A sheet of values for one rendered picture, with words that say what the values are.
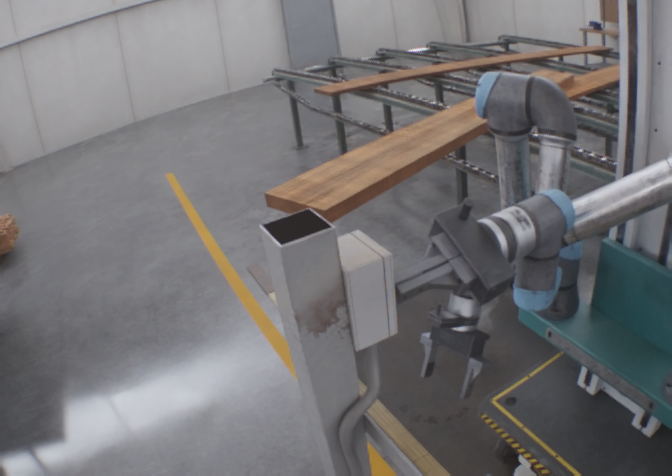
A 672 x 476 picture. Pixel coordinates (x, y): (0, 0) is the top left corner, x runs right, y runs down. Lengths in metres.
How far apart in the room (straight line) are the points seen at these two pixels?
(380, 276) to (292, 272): 0.10
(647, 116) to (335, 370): 0.92
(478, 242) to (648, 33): 0.72
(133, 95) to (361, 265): 8.40
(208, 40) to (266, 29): 1.11
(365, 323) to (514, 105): 0.66
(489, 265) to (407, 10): 10.20
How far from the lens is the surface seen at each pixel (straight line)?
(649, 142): 1.26
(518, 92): 1.09
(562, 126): 1.06
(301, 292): 0.52
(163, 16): 8.86
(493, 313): 2.49
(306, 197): 1.55
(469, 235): 0.67
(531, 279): 0.79
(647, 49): 1.18
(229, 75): 9.14
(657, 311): 1.31
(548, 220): 0.74
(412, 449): 0.65
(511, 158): 1.18
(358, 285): 0.54
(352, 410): 0.64
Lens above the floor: 1.53
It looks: 26 degrees down
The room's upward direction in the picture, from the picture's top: 8 degrees counter-clockwise
